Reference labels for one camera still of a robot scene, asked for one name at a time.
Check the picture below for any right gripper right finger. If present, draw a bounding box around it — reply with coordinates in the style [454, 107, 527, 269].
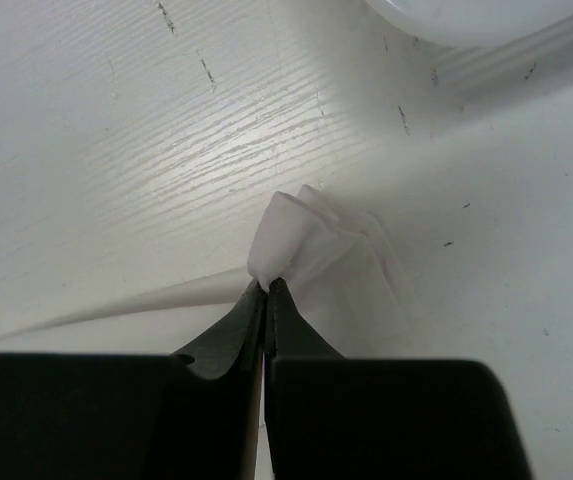
[265, 279, 532, 479]

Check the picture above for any green and white t shirt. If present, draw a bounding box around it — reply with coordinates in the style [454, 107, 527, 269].
[0, 185, 414, 357]

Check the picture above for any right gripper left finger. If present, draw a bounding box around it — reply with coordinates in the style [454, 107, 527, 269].
[0, 283, 266, 479]

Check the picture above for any white plastic basket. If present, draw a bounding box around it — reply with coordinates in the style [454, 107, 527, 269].
[367, 0, 573, 48]

